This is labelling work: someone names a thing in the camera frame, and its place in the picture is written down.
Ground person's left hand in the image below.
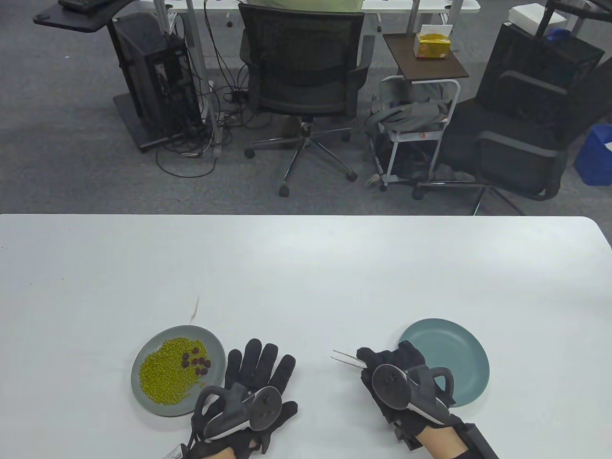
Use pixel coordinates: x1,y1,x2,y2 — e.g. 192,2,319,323
191,339,299,455

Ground person's right hand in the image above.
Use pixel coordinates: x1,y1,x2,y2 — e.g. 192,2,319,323
356,340,464,450

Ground grey plate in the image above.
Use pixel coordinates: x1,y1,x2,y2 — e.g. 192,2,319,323
131,325,226,417

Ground teal plate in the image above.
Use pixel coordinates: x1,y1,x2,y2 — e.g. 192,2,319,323
398,318,491,408

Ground metal tweezers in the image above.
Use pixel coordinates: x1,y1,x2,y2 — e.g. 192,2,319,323
331,350,369,370

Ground cluster of dark cranberries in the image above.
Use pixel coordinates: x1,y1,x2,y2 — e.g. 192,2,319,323
181,348,212,376

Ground person's right forearm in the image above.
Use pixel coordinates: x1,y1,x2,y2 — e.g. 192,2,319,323
416,421,471,459

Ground grey white VR controller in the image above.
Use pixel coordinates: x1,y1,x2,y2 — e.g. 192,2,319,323
372,363,456,424
194,385,284,441

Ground pile of green beans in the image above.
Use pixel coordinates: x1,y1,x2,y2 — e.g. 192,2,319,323
139,337,213,407

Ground grey shoe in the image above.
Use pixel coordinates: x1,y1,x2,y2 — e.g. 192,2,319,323
436,164,477,183

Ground black bag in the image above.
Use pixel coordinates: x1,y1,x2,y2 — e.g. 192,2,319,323
373,134,438,180

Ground black grey reclining chair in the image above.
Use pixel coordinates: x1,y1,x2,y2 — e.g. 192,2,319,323
414,22,612,216

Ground grey backpack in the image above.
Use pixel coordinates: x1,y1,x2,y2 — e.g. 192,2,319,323
366,79,452,139

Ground blue bin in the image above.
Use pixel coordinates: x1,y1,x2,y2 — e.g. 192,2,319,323
574,124,612,186

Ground brown top white side table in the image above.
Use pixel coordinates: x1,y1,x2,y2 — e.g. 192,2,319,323
378,33,470,192

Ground black mesh office chair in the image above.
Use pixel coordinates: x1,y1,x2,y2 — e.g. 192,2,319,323
238,2,376,197

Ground yellow tissue box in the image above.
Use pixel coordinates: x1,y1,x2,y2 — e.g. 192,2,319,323
414,25,452,59

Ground white office desk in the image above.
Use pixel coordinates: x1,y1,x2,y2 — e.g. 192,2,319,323
152,0,481,146

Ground black computer tower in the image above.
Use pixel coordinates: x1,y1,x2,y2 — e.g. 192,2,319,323
111,13,206,139

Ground white box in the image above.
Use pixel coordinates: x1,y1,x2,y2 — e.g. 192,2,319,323
508,4,567,34

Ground black desk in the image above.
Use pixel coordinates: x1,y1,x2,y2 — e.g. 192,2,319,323
535,0,612,39

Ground black rolling computer stand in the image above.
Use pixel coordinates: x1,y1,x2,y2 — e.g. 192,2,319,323
33,0,213,153

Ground black keyboard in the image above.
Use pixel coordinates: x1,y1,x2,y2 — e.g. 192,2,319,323
57,0,108,12

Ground tangle of black cables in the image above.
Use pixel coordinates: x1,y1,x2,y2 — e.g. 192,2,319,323
155,0,261,178

